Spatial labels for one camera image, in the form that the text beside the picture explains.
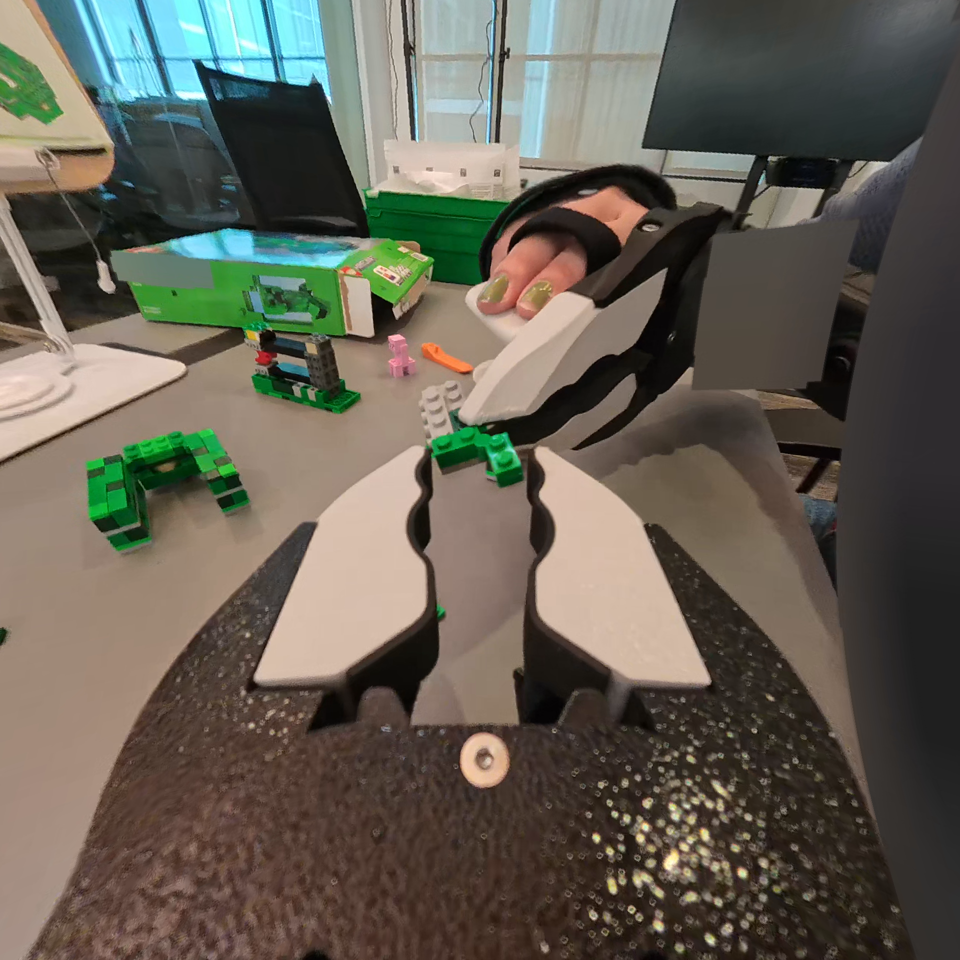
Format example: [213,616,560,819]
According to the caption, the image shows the person's right forearm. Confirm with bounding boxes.
[816,137,925,273]

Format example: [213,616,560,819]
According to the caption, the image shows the stack of green plastic crates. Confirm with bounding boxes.
[363,186,515,288]

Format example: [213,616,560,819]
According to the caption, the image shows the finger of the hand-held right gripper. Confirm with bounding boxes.
[457,268,670,438]
[510,366,646,453]

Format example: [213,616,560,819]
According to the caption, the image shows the person's right hand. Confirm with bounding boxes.
[489,186,650,322]

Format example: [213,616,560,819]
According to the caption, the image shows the grey and green brick assembly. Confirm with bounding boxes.
[418,379,526,489]

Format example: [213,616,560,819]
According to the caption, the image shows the grey desk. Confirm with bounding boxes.
[0,279,864,759]

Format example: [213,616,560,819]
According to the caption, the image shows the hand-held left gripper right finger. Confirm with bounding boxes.
[516,447,714,723]

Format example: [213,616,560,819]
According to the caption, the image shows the white paper bags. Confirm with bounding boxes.
[382,138,522,204]

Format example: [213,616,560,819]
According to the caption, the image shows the black monitor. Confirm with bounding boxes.
[642,0,950,163]

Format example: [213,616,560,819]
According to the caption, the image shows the book stand with white base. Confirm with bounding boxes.
[0,146,189,464]

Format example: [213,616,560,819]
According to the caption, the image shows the instruction booklet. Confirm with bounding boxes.
[0,0,115,155]

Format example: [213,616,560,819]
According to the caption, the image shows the black mesh office chair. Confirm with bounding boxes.
[193,58,370,240]

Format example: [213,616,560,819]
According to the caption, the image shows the black and green brick wall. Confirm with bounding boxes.
[243,321,363,415]

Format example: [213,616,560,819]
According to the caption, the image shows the black light stand poles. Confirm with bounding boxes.
[399,0,514,145]

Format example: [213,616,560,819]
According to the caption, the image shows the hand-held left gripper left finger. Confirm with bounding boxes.
[253,445,444,725]

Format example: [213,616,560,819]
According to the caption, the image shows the thin white cable with plug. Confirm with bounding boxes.
[33,145,119,295]

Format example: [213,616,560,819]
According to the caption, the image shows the orange brick separator tool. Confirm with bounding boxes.
[420,342,476,375]

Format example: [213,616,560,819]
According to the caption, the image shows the green brick arch build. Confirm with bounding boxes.
[84,427,250,556]

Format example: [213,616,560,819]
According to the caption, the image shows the green cardboard box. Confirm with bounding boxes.
[111,228,436,340]

